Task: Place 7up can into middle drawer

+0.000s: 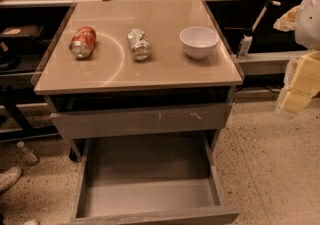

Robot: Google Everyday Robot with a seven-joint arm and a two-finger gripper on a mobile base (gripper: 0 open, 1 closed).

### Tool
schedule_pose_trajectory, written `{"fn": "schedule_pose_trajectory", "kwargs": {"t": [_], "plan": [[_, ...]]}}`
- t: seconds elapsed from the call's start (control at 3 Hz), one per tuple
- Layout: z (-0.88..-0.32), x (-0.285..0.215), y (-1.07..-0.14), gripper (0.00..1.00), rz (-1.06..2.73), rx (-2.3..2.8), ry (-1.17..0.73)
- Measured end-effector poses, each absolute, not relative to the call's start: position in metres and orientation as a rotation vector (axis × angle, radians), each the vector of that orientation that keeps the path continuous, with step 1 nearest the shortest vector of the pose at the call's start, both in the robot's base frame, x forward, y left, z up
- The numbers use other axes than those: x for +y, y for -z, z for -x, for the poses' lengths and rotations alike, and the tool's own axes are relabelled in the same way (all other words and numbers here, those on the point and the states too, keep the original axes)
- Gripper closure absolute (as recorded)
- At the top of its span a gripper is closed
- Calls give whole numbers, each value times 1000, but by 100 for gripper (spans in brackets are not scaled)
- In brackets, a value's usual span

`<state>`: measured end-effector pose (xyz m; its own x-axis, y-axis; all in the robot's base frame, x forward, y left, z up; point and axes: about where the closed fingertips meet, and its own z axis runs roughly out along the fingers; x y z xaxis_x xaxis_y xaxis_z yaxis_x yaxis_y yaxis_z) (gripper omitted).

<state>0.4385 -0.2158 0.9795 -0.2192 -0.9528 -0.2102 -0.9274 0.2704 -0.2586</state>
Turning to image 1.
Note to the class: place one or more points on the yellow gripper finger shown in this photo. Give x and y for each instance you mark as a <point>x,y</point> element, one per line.
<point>301,83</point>

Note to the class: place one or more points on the silver green 7up can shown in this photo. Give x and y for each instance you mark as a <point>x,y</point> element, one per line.
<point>138,44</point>

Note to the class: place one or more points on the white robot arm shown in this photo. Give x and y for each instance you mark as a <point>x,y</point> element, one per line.
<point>304,20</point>

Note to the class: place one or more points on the top drawer front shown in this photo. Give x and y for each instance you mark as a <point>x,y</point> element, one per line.
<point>139,121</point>

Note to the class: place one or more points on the grey drawer cabinet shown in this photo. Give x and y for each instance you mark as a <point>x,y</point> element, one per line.
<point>109,78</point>

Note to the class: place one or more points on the open middle drawer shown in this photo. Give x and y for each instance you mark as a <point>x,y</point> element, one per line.
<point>150,180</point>

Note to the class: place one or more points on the orange soda can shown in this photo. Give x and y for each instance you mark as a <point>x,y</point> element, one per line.
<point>83,42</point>

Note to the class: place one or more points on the white spray tool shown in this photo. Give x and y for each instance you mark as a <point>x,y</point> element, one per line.
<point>247,38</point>

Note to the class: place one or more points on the white bowl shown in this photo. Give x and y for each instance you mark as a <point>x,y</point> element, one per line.
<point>198,42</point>

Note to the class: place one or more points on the plastic bottle on floor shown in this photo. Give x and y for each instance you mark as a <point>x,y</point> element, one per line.
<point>28,154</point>

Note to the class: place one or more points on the white shoe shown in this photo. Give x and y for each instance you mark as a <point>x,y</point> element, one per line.
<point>10,177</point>

